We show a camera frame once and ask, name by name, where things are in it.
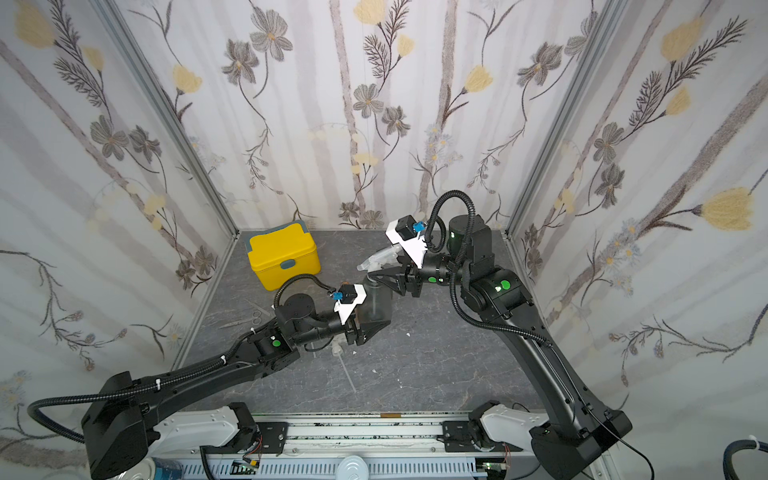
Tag clear spray nozzle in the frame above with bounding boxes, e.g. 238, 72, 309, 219
357, 244, 407, 273
330, 335, 357, 394

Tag grey translucent spray bottle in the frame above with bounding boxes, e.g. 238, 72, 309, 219
358, 276, 393, 324

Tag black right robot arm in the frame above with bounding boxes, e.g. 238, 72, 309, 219
358, 215, 632, 479

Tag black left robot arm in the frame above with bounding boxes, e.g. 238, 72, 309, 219
81, 292, 393, 479

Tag yellow plastic storage box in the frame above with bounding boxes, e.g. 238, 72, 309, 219
247, 221, 322, 291

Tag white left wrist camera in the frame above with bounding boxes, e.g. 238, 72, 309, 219
331, 284, 367, 325

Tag black corrugated right cable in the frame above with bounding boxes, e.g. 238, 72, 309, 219
423, 190, 553, 346

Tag black corrugated cable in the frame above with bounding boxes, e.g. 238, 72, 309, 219
423, 190, 553, 346
26, 353, 253, 445

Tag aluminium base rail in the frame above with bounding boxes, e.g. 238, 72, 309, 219
148, 404, 601, 479

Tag black corrugated left cable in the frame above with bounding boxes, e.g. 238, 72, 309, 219
26, 353, 253, 445

